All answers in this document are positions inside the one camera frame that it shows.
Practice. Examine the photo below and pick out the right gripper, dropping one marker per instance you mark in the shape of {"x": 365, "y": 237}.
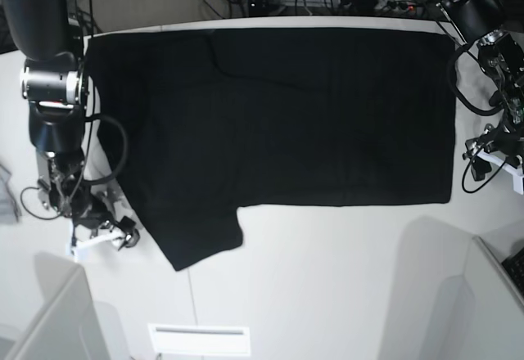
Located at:
{"x": 96, "y": 212}

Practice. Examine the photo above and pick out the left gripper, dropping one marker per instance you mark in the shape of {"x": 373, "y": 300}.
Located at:
{"x": 501, "y": 139}

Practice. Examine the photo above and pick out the black T-shirt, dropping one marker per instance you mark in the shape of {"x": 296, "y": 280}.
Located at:
{"x": 227, "y": 118}

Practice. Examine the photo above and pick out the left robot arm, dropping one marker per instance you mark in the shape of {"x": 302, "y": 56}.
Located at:
{"x": 480, "y": 23}

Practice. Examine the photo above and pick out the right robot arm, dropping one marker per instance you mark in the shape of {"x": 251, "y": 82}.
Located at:
{"x": 54, "y": 83}

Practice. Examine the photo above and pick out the black keyboard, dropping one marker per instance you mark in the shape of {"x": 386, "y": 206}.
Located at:
{"x": 514, "y": 267}

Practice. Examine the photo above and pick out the left white partition panel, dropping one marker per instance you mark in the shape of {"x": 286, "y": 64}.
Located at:
{"x": 65, "y": 327}

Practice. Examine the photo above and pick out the white partition panel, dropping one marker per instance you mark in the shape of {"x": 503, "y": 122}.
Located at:
{"x": 477, "y": 314}
{"x": 65, "y": 327}

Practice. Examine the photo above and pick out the right white partition panel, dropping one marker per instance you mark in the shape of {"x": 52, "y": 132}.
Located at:
{"x": 477, "y": 314}

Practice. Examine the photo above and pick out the white power strip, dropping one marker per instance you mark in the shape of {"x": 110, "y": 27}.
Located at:
{"x": 380, "y": 2}

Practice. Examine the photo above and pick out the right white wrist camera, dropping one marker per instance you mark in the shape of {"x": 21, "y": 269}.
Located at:
{"x": 78, "y": 249}

